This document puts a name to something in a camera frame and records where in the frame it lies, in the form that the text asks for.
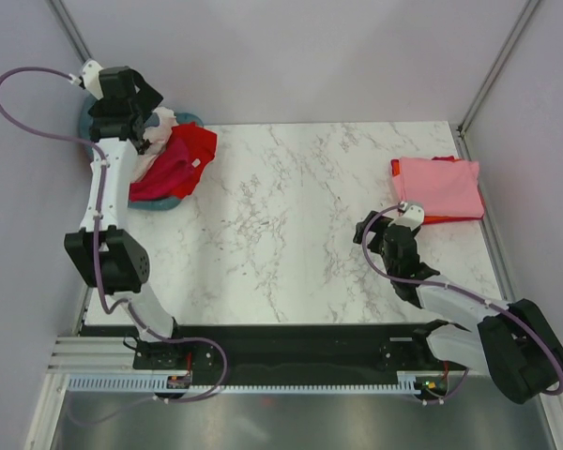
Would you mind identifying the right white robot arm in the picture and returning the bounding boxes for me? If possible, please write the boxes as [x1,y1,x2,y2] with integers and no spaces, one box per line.
[353,202,563,404]

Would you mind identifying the right aluminium frame post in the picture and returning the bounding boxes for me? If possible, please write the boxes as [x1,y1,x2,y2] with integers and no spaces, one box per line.
[455,0,543,138]

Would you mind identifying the teal laundry basket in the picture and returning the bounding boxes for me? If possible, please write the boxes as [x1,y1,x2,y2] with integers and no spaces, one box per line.
[78,95,204,212]

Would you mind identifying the aluminium frame post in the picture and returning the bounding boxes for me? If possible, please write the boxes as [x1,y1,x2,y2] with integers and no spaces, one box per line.
[46,0,92,62]
[455,0,543,138]

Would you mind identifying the magenta t shirt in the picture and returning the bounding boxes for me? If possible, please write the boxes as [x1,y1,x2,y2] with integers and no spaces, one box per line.
[129,139,194,202]

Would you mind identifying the white slotted cable duct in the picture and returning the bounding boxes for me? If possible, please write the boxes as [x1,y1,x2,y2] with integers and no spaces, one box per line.
[67,373,441,395]

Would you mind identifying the white t shirt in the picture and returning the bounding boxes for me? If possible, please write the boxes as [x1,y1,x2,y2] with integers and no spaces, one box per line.
[132,107,177,182]

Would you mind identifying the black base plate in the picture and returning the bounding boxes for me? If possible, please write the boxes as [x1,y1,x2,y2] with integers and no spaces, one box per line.
[81,323,459,385]

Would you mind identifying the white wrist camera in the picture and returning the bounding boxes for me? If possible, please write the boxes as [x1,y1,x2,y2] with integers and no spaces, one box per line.
[80,59,103,100]
[394,202,425,231]

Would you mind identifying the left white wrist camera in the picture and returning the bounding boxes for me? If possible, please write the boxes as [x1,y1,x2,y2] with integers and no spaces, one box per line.
[80,59,103,100]

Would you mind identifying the aluminium rail profile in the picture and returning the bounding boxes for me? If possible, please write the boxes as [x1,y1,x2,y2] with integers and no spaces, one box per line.
[49,335,142,374]

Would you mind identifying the left aluminium frame post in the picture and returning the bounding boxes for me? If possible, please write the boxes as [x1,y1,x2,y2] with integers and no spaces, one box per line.
[46,0,92,62]

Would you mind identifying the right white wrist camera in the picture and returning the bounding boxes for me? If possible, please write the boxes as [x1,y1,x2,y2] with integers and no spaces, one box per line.
[394,202,425,231]

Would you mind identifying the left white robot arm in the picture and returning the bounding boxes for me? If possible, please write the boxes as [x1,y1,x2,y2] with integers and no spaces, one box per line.
[64,60,188,368]

